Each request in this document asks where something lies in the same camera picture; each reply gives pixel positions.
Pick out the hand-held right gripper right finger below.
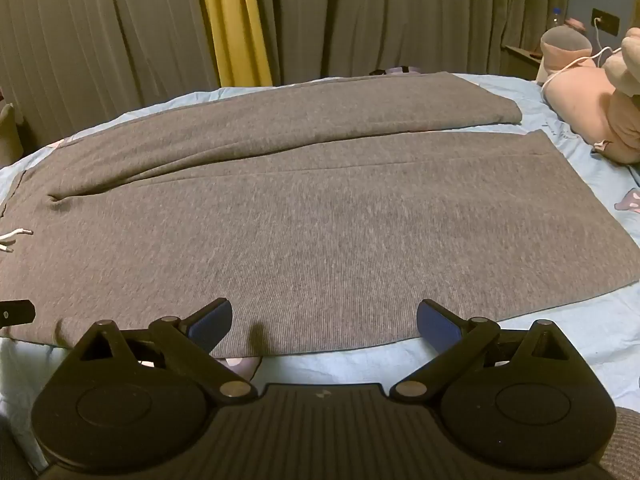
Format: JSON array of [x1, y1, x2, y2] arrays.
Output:
[[390, 298, 569, 404]]

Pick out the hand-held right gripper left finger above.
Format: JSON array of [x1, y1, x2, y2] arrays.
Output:
[[74, 298, 255, 404]]

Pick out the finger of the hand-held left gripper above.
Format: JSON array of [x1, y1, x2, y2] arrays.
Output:
[[0, 299, 37, 329]]

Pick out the grey pants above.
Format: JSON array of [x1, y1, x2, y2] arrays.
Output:
[[0, 71, 640, 361]]

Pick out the light blue bed sheet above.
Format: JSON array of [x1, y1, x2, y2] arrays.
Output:
[[0, 72, 640, 480]]

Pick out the purple dark object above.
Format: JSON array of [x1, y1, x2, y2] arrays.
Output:
[[370, 64, 426, 76]]

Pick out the pink plush toy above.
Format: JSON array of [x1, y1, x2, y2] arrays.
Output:
[[542, 25, 640, 165]]

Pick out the dark bedside table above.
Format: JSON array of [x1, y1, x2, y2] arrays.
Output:
[[504, 45, 546, 81]]

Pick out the grey curtain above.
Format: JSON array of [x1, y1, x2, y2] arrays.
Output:
[[0, 0, 222, 171], [270, 0, 572, 87]]

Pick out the yellow curtain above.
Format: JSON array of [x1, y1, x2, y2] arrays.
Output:
[[194, 0, 275, 88]]

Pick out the pink grey round plush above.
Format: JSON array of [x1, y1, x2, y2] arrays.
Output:
[[535, 26, 595, 83]]

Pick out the white cable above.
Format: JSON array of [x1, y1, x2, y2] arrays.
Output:
[[540, 17, 626, 95]]

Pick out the dark wall socket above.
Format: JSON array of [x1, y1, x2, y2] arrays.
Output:
[[591, 7, 621, 37]]

